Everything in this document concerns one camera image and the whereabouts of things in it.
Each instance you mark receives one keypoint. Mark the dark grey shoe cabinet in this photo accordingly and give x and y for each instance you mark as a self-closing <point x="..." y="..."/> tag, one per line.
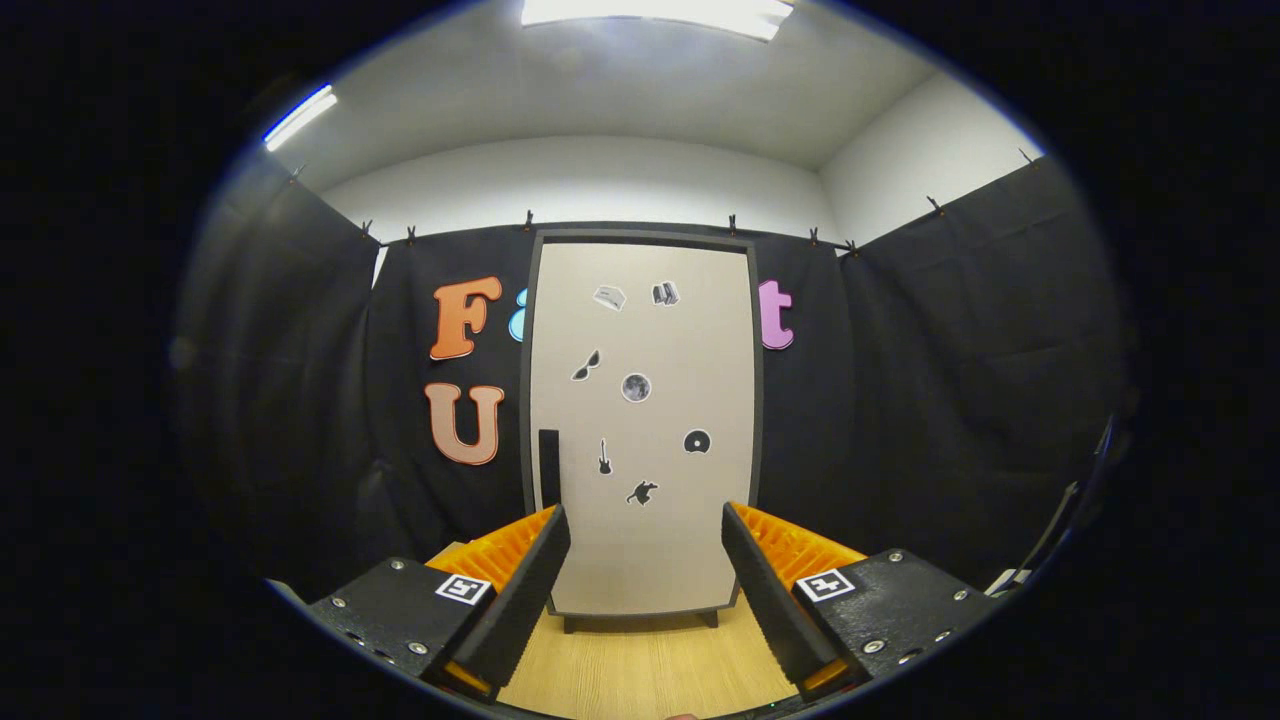
<point x="640" y="238"/>

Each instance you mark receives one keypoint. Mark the black backdrop cloth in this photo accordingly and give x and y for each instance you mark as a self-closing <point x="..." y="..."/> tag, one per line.
<point x="950" y="400"/>

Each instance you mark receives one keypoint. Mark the white and green object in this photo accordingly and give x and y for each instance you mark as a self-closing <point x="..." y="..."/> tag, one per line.
<point x="1005" y="580"/>

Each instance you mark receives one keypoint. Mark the light grey panel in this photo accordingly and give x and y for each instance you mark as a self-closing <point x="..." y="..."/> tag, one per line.
<point x="285" y="592"/>

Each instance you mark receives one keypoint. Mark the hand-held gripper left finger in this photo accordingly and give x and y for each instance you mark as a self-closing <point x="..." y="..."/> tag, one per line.
<point x="520" y="610"/>

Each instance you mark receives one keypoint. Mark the long ceiling light strip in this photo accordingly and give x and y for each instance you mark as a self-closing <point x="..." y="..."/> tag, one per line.
<point x="300" y="117"/>

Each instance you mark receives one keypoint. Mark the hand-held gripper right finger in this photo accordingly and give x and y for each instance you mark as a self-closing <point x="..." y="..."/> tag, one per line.
<point x="770" y="600"/>

